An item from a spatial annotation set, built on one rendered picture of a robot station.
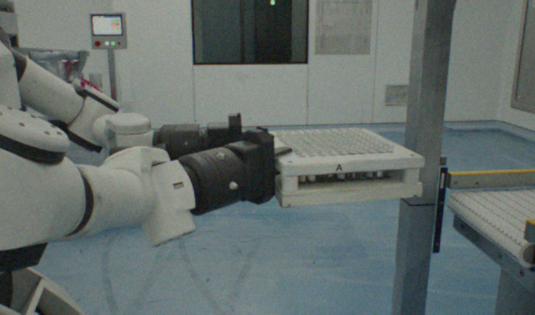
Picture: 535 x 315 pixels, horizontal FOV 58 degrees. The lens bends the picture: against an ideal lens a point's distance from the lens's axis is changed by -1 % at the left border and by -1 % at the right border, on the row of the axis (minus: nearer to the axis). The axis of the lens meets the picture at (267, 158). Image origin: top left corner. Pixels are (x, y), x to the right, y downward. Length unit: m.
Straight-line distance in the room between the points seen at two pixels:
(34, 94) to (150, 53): 4.89
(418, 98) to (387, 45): 5.30
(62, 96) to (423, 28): 0.75
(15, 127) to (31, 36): 5.81
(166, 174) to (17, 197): 0.26
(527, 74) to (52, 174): 0.68
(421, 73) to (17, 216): 0.81
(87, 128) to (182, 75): 4.85
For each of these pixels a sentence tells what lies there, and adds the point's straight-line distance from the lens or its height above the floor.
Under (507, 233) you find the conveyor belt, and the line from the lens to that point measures 0.94.
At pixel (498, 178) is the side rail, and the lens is 1.15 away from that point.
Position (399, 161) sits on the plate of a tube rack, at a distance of 0.83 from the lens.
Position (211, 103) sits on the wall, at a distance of 5.99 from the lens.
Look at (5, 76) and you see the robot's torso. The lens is 0.88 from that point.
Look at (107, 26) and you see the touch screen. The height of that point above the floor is 1.29.
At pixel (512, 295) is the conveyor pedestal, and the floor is 0.73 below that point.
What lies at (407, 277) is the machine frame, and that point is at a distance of 1.17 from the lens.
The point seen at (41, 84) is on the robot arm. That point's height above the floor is 1.17.
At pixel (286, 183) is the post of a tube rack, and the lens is 0.77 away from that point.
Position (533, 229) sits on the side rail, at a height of 0.97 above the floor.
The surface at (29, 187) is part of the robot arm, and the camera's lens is 0.43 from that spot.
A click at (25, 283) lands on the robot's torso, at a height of 0.82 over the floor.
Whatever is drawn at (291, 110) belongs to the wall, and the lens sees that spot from 6.10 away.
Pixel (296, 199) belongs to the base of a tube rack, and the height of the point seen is 1.02.
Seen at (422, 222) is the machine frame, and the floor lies 0.87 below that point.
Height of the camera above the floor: 1.28
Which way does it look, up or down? 15 degrees down
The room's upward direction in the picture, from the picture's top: straight up
